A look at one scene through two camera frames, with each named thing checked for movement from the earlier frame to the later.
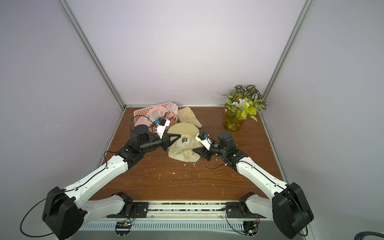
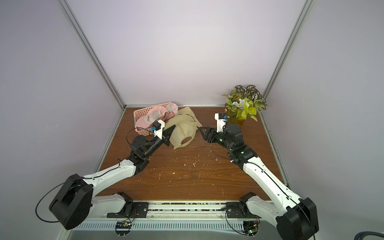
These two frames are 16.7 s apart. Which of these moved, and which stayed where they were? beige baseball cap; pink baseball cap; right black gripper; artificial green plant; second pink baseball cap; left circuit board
Moved: right black gripper; beige baseball cap
Stayed: left circuit board; artificial green plant; second pink baseball cap; pink baseball cap
